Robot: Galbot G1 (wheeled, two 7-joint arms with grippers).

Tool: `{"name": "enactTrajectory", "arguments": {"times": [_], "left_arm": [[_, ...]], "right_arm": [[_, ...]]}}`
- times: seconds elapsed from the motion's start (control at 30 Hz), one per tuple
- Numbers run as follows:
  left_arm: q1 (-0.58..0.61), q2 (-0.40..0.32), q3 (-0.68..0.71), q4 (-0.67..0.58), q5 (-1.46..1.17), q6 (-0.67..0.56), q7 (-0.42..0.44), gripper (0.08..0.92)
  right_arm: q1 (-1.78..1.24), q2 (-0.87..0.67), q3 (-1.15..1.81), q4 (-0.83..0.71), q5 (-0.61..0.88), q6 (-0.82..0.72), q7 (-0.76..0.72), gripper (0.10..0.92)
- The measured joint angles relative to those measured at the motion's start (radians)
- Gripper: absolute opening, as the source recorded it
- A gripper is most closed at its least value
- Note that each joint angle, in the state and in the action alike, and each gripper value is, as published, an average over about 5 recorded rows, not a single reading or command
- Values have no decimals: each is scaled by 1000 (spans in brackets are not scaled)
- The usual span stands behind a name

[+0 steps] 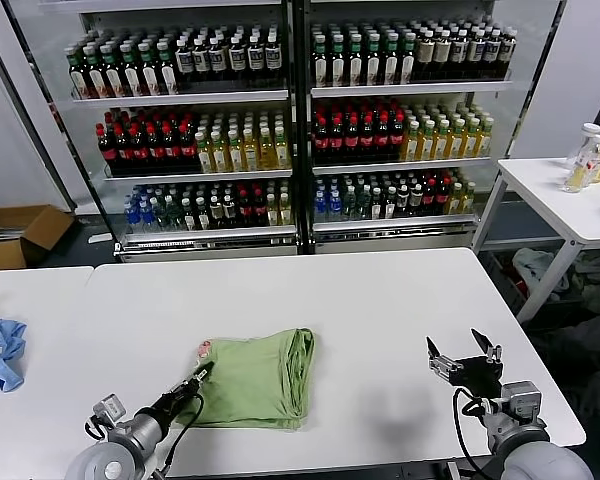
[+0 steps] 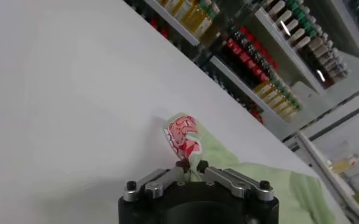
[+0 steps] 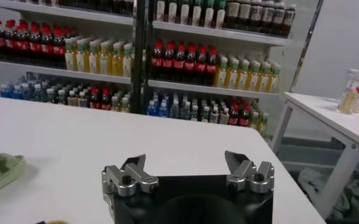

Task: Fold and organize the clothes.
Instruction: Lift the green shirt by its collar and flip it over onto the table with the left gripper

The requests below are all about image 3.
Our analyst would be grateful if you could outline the yellow juice bottle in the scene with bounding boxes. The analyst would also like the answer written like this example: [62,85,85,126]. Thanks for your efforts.
[238,59,250,91]
[227,57,240,89]
[248,60,261,92]
[123,43,133,77]
[259,62,271,93]
[75,38,87,72]
[215,56,229,88]
[64,38,76,71]
[269,63,282,94]
[111,42,124,76]
[99,41,110,75]
[87,40,99,74]

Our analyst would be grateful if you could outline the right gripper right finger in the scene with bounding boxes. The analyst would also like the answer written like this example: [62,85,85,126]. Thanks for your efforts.
[224,150,275,195]

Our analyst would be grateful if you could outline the dark bottle beige label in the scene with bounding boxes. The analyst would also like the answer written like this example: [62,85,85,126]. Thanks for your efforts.
[227,0,240,30]
[238,0,252,32]

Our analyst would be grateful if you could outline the light green polo shirt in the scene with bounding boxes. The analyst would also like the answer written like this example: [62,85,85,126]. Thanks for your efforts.
[0,139,27,198]

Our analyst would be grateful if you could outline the white side table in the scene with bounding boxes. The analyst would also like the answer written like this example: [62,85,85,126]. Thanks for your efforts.
[270,91,359,220]

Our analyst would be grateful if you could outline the pale green clothes pile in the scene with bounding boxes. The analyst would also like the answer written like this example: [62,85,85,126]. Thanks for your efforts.
[330,170,359,222]

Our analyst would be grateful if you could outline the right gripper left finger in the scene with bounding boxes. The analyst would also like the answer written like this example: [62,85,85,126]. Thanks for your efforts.
[101,153,160,198]

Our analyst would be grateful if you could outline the glass drinks display cabinet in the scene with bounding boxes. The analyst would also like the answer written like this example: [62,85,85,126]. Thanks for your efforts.
[0,0,146,115]
[135,0,325,144]

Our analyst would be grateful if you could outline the white crumpled cloth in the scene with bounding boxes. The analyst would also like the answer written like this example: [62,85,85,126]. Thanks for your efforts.
[297,167,331,198]

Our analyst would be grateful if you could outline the dark bottle blue white label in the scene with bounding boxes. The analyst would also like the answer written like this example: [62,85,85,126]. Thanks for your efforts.
[272,2,285,37]
[283,3,297,38]
[250,0,263,33]
[261,0,274,35]

